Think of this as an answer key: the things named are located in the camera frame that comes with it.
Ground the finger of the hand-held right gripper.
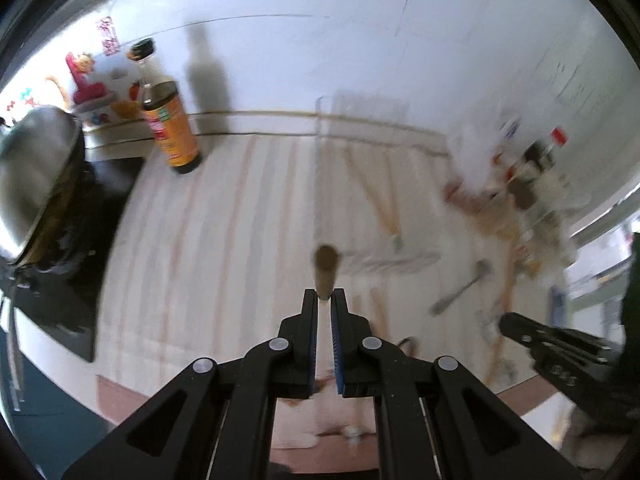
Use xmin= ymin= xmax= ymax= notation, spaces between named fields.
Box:
xmin=499 ymin=311 xmax=557 ymax=357

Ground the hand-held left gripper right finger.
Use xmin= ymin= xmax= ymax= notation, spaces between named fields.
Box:
xmin=332 ymin=288 xmax=584 ymax=480

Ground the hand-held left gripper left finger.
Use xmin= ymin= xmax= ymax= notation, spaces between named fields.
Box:
xmin=62 ymin=289 xmax=320 ymax=480

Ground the brown wooden utensil handle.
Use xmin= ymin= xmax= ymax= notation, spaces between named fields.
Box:
xmin=312 ymin=244 xmax=341 ymax=303

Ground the thin wooden stick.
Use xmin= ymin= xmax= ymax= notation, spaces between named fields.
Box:
xmin=487 ymin=255 xmax=520 ymax=383

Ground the metal spoon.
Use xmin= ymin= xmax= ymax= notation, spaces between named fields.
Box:
xmin=431 ymin=259 xmax=493 ymax=317

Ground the clear plastic container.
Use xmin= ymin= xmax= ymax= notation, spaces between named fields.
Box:
xmin=314 ymin=91 xmax=443 ymax=278

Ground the cluster of condiment bottles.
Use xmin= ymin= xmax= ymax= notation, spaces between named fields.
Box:
xmin=492 ymin=127 xmax=591 ymax=281

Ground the striped table mat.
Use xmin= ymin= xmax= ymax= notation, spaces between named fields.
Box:
xmin=95 ymin=132 xmax=531 ymax=396

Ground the white plastic bag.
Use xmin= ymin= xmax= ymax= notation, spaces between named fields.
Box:
xmin=445 ymin=115 xmax=523 ymax=201

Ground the black stove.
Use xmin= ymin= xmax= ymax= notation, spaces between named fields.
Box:
xmin=0 ymin=157 xmax=146 ymax=363

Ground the brown sauce bottle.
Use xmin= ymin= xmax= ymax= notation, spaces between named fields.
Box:
xmin=126 ymin=38 xmax=203 ymax=176

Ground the steel wok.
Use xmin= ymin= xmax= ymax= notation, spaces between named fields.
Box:
xmin=0 ymin=105 xmax=86 ymax=266

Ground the cartoon printed box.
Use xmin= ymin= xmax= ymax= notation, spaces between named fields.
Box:
xmin=45 ymin=15 xmax=151 ymax=133

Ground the blue-handled utensil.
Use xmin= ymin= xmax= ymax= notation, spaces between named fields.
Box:
xmin=548 ymin=285 xmax=569 ymax=329

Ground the orange-handled utensil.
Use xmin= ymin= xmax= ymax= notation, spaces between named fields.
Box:
xmin=342 ymin=147 xmax=406 ymax=253

